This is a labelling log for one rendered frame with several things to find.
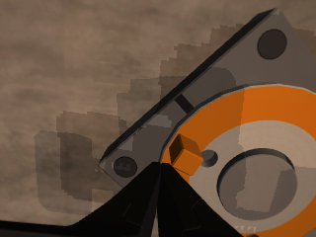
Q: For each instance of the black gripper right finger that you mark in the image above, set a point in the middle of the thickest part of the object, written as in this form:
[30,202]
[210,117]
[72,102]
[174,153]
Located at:
[181,212]

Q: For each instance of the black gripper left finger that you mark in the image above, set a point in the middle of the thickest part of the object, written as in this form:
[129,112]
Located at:
[130,213]

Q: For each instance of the orange round plate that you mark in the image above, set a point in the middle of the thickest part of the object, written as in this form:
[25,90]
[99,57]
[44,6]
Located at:
[271,115]

